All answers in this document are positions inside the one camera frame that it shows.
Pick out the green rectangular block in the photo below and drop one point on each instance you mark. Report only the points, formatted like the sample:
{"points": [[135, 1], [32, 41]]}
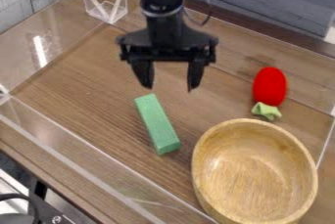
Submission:
{"points": [[159, 129]]}

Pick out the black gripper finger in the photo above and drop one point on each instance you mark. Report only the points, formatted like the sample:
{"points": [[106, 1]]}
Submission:
{"points": [[143, 71], [194, 73]]}

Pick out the clear acrylic table barrier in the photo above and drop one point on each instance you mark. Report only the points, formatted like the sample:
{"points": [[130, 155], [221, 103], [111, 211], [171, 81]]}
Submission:
{"points": [[70, 125]]}

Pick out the clear acrylic corner bracket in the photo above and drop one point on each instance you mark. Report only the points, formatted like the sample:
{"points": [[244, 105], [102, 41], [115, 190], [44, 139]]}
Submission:
{"points": [[106, 11]]}

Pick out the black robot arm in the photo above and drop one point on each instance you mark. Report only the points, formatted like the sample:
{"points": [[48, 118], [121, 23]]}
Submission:
{"points": [[162, 9]]}

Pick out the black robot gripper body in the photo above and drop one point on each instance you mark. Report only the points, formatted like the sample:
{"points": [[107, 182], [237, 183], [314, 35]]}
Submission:
{"points": [[166, 41]]}

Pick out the light wooden bowl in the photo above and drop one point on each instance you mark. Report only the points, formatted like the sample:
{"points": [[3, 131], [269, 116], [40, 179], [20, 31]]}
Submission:
{"points": [[253, 173]]}

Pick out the red plush strawberry toy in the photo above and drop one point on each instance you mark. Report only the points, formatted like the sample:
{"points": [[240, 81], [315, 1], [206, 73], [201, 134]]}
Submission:
{"points": [[269, 87]]}

